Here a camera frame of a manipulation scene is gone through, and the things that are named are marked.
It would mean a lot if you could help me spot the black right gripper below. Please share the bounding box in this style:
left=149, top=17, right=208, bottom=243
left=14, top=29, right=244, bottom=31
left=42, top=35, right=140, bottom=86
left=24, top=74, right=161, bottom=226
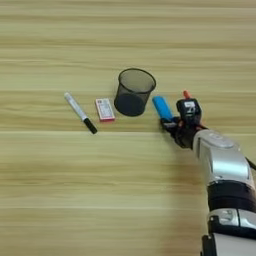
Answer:
left=159, top=117, right=208, bottom=150

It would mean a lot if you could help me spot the black mesh pen cup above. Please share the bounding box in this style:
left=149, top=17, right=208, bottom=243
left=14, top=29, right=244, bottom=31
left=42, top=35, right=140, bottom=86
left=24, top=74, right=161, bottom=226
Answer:
left=113, top=67, right=157, bottom=118

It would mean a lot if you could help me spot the white marker with black cap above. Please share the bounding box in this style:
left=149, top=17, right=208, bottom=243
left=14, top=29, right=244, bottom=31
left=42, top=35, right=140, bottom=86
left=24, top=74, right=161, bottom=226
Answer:
left=63, top=92, right=99, bottom=135

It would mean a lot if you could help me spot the black box with white label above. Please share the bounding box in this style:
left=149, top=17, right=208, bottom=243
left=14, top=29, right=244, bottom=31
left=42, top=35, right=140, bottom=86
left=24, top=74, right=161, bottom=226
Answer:
left=175, top=97, right=203, bottom=127

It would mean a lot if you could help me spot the small red card box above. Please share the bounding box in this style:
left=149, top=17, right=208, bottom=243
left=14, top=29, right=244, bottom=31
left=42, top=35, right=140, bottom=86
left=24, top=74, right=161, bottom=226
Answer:
left=94, top=97, right=116, bottom=123

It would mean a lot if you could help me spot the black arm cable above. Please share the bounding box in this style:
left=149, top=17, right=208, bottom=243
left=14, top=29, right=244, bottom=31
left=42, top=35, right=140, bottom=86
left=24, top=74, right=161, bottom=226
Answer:
left=245, top=156, right=256, bottom=172

